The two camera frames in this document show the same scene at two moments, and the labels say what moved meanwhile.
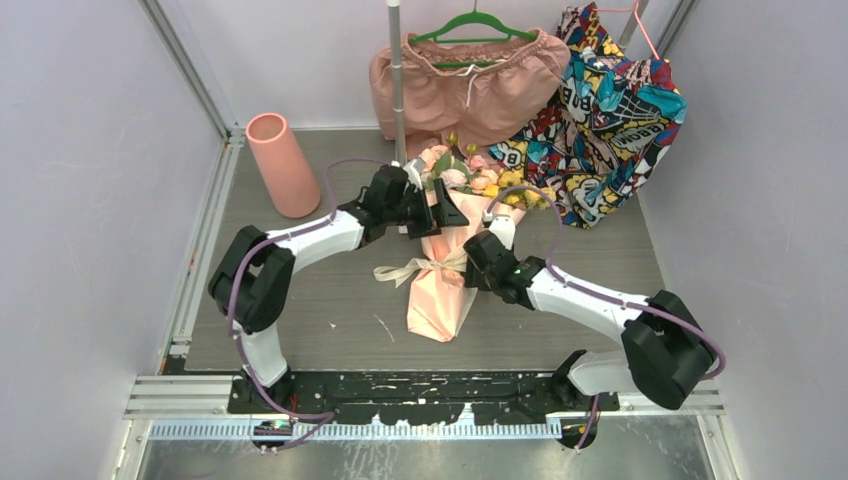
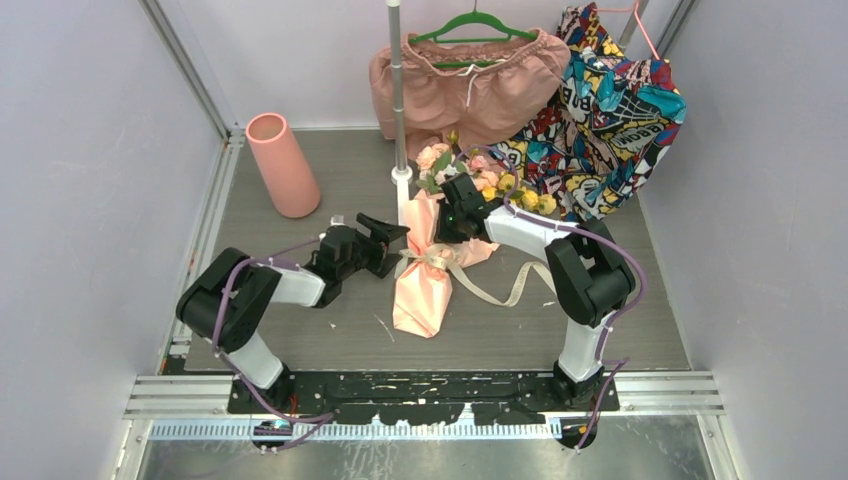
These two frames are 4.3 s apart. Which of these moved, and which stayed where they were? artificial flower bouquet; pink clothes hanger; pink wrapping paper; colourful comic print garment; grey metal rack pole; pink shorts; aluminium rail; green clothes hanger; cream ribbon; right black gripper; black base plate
Moved: cream ribbon; pink wrapping paper; right black gripper
Stayed: green clothes hanger; aluminium rail; grey metal rack pole; black base plate; artificial flower bouquet; pink shorts; colourful comic print garment; pink clothes hanger
